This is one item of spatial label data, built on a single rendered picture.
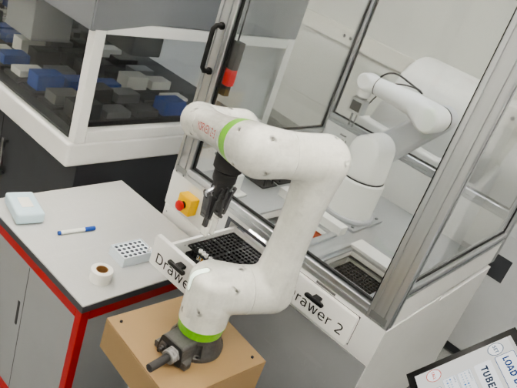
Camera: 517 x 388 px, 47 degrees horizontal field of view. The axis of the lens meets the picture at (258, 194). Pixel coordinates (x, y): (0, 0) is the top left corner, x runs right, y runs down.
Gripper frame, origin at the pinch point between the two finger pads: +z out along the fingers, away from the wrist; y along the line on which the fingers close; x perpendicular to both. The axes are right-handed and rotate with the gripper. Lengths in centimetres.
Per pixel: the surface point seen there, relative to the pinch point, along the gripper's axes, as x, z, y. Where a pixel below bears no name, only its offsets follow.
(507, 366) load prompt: 92, -15, -11
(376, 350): 59, 14, -23
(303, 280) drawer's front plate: 27.9, 8.6, -20.9
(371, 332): 55, 9, -23
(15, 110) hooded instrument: -117, 15, 2
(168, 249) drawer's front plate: -4.0, 9.4, 11.0
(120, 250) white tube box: -22.4, 21.4, 13.2
